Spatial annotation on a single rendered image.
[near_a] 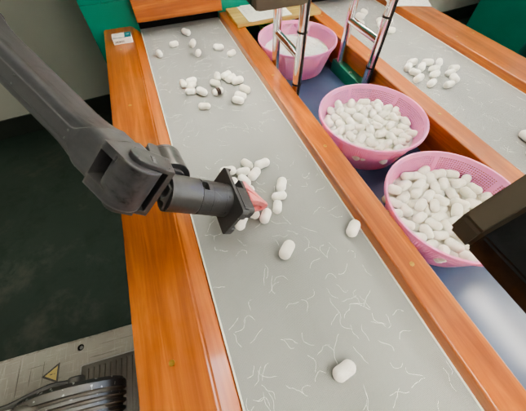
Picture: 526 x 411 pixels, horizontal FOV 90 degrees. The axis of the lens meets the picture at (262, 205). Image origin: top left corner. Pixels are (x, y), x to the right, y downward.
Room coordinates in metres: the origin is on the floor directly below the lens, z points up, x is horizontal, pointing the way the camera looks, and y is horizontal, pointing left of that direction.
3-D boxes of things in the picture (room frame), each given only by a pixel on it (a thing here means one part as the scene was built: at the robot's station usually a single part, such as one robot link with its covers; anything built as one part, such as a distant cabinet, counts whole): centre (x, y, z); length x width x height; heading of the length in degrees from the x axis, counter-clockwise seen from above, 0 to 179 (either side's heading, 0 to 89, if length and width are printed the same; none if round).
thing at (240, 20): (1.17, -0.04, 0.77); 0.33 x 0.15 x 0.01; 111
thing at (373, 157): (0.56, -0.27, 0.72); 0.27 x 0.27 x 0.10
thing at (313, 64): (0.97, -0.12, 0.72); 0.27 x 0.27 x 0.10
